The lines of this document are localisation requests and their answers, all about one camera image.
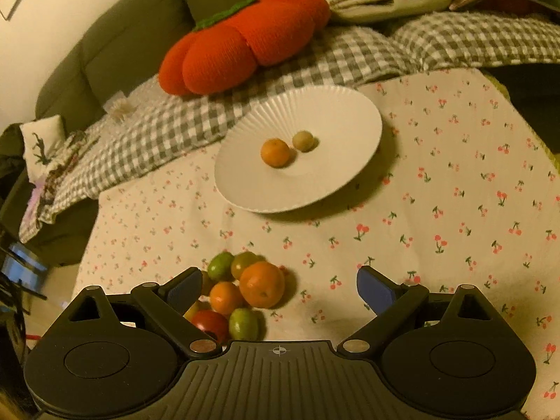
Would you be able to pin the small orange mandarin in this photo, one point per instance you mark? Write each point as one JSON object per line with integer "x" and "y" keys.
{"x": 275, "y": 153}

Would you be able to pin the red tomato shaped cushion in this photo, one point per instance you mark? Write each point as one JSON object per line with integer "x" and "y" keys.
{"x": 227, "y": 49}

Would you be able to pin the grey checkered blanket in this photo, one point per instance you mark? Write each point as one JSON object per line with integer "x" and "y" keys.
{"x": 100, "y": 155}

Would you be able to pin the dark green sofa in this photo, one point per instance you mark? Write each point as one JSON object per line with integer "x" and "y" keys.
{"x": 120, "y": 52}

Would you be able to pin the yellow-green small fruit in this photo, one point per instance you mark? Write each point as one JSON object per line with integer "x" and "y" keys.
{"x": 207, "y": 284}

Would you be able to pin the red tomato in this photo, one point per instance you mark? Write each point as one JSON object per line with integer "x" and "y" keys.
{"x": 213, "y": 324}

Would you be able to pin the cherry print tablecloth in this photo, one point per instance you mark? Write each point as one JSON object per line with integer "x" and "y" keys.
{"x": 460, "y": 191}

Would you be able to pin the white fluted plate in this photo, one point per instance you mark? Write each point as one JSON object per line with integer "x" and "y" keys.
{"x": 347, "y": 127}

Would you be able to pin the clear cotton swab box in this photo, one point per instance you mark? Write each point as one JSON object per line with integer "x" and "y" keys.
{"x": 119, "y": 107}

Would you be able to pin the patterned floral cloth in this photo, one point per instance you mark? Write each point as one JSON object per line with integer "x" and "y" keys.
{"x": 59, "y": 170}

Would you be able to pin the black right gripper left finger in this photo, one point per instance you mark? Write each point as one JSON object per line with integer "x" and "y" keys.
{"x": 165, "y": 305}

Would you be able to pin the olive green tomato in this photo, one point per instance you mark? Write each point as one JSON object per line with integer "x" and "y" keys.
{"x": 243, "y": 260}

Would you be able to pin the green small fruit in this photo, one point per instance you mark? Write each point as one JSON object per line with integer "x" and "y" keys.
{"x": 219, "y": 268}

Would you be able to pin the white embroidered pillow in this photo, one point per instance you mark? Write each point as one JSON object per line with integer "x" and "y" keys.
{"x": 41, "y": 139}

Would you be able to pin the yellow-green round fruit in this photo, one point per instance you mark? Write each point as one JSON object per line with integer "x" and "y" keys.
{"x": 303, "y": 141}

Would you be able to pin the large orange mandarin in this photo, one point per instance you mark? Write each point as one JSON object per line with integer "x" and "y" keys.
{"x": 262, "y": 285}

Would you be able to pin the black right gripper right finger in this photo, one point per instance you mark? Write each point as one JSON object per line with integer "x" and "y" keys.
{"x": 394, "y": 306}

